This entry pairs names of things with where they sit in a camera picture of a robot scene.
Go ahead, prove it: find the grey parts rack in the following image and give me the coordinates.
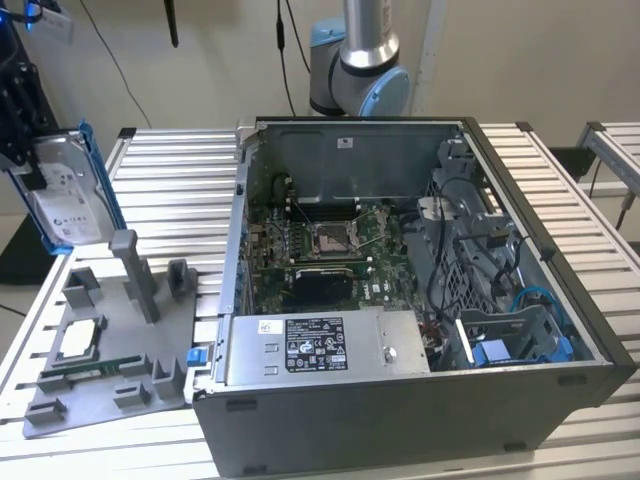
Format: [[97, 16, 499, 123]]
[[22, 230, 201, 441]]

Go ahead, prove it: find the grey open PC case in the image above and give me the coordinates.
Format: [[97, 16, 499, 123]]
[[192, 115, 637, 479]]

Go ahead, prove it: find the thick black cable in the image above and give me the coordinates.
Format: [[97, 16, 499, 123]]
[[163, 0, 180, 50]]

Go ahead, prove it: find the black graphics card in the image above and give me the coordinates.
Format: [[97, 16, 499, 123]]
[[292, 267, 354, 307]]

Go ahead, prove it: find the grey metal disk bay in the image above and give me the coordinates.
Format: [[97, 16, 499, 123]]
[[419, 134, 601, 374]]

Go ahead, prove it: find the green RAM stick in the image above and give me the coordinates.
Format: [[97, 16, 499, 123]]
[[62, 357, 141, 381]]

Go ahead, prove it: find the aluminium slat side table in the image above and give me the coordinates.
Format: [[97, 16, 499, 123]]
[[577, 121, 640, 199]]

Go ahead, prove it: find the silver socket cover frame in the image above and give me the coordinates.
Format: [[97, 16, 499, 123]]
[[350, 207, 389, 247]]

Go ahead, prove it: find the blue wire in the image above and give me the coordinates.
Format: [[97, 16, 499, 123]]
[[513, 283, 560, 346]]

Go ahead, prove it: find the black wire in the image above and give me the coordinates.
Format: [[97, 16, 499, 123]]
[[427, 177, 481, 324]]

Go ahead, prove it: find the thin black cable with plug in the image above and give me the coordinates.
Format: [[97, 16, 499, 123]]
[[276, 0, 297, 116]]

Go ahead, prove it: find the CPU socket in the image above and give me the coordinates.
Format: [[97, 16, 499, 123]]
[[309, 219, 361, 256]]

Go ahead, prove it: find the black box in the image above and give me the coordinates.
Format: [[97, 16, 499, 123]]
[[0, 212, 57, 286], [548, 146, 597, 182]]

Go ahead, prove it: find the green motherboard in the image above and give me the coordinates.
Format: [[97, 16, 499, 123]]
[[247, 199, 426, 317]]

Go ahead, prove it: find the RAM slot with white latches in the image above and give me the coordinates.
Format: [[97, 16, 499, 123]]
[[287, 196, 362, 206], [287, 252, 371, 262], [287, 258, 372, 269], [287, 203, 362, 216]]

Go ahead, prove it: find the hard disk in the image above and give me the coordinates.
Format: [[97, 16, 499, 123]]
[[0, 118, 126, 257]]

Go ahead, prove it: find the silver power supply unit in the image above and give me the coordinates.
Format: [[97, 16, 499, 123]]
[[224, 308, 432, 389]]

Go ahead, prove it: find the silver CPU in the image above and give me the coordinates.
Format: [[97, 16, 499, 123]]
[[57, 319, 99, 357]]

